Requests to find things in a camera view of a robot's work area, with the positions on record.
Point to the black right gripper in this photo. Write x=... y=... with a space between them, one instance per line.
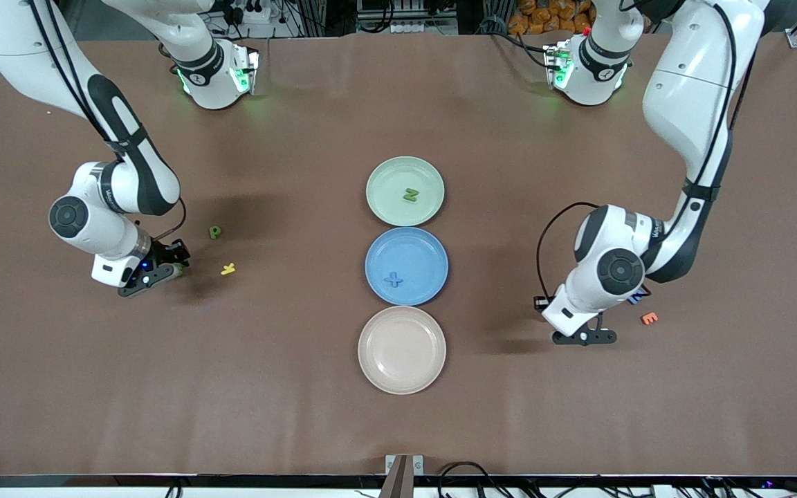
x=161 y=252

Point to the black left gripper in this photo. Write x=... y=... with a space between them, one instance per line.
x=539 y=307

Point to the green foam letter P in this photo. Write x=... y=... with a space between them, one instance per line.
x=214 y=232

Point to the blue foam letter E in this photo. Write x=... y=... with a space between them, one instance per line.
x=637 y=299

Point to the blue foam letter X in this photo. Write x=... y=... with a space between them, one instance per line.
x=394 y=280

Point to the green foam letter Z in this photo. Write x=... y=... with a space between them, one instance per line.
x=410 y=196

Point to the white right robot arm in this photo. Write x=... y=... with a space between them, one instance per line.
x=94 y=228

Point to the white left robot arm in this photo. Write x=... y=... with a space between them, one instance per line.
x=689 y=97

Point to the yellow foam letter K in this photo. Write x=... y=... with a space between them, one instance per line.
x=227 y=270

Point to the orange foam letter E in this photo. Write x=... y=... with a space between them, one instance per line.
x=649 y=318

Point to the blue round plate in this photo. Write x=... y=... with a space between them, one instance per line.
x=419 y=256

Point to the beige round plate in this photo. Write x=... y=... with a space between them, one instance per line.
x=402 y=349

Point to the green round plate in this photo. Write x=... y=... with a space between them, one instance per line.
x=391 y=207

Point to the white power strip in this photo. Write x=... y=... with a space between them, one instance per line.
x=253 y=10

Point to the orange snack bags pile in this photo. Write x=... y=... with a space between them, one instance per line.
x=551 y=17

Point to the grey metal bracket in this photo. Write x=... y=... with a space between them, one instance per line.
x=419 y=463

